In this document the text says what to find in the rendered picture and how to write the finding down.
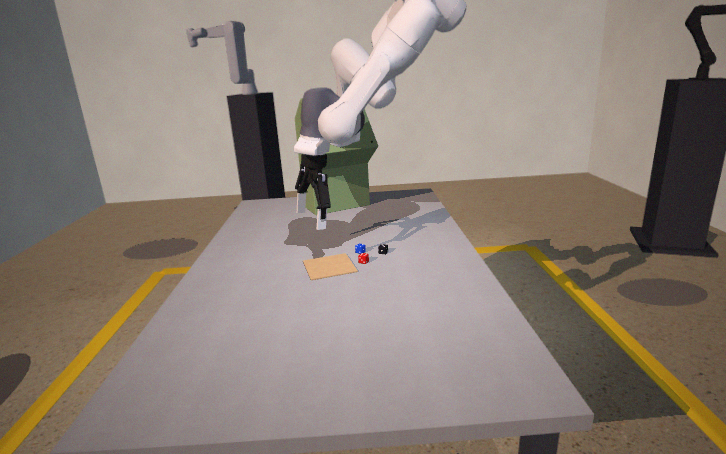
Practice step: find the tan flat mat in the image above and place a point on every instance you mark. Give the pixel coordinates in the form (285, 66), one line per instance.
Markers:
(329, 266)

